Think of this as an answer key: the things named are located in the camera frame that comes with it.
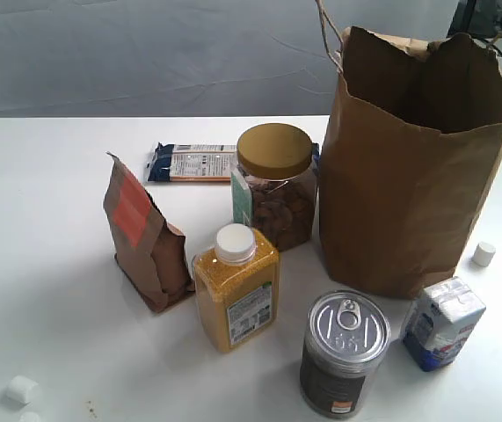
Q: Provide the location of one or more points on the blue flat snack packet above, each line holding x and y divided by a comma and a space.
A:
190, 163

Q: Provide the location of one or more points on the yellow grain plastic bottle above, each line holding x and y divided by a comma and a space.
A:
237, 286

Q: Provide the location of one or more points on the brown pouch with orange label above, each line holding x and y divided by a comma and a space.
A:
148, 249

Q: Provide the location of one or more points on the dark labelled tin can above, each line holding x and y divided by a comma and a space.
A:
345, 340

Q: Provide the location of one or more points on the gold-lidded clear nut jar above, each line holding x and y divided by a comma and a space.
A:
273, 183

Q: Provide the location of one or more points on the small white cap right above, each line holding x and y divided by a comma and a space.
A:
483, 254

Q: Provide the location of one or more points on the large brown paper bag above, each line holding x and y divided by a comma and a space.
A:
412, 147

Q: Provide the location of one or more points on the blue white carton box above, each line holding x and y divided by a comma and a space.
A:
439, 323

